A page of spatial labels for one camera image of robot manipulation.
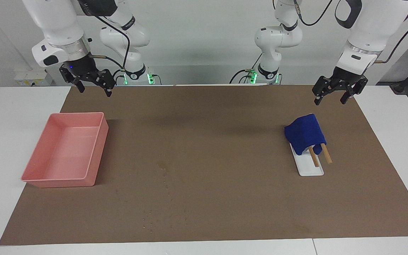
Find blue towel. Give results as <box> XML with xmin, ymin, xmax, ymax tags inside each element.
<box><xmin>284</xmin><ymin>113</ymin><xmax>327</xmax><ymax>156</ymax></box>

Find wooden rack rod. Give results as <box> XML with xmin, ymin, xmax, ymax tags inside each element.
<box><xmin>308</xmin><ymin>147</ymin><xmax>320</xmax><ymax>168</ymax></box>
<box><xmin>320</xmin><ymin>143</ymin><xmax>333</xmax><ymax>164</ymax></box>

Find pink plastic bin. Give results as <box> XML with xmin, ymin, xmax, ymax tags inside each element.
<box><xmin>21</xmin><ymin>112</ymin><xmax>109</xmax><ymax>188</ymax></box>

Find brown table mat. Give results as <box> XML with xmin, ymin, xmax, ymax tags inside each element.
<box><xmin>0</xmin><ymin>85</ymin><xmax>408</xmax><ymax>246</ymax></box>

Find black right base cables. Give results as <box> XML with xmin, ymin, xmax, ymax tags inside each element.
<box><xmin>110</xmin><ymin>68</ymin><xmax>126</xmax><ymax>86</ymax></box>

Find black base cables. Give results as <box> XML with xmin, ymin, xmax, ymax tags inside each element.
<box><xmin>229</xmin><ymin>53</ymin><xmax>263</xmax><ymax>84</ymax></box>
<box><xmin>110</xmin><ymin>68</ymin><xmax>126</xmax><ymax>86</ymax></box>

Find white wall socket box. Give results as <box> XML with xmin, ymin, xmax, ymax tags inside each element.
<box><xmin>14</xmin><ymin>69</ymin><xmax>53</xmax><ymax>86</ymax></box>

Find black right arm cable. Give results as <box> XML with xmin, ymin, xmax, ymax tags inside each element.
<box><xmin>89</xmin><ymin>14</ymin><xmax>131</xmax><ymax>69</ymax></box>

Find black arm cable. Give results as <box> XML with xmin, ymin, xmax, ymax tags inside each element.
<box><xmin>89</xmin><ymin>14</ymin><xmax>131</xmax><ymax>69</ymax></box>
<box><xmin>294</xmin><ymin>0</ymin><xmax>408</xmax><ymax>64</ymax></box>

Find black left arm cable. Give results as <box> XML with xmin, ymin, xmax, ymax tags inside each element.
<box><xmin>294</xmin><ymin>0</ymin><xmax>408</xmax><ymax>64</ymax></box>

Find black left base cables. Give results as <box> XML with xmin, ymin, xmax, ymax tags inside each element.
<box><xmin>229</xmin><ymin>53</ymin><xmax>263</xmax><ymax>84</ymax></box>

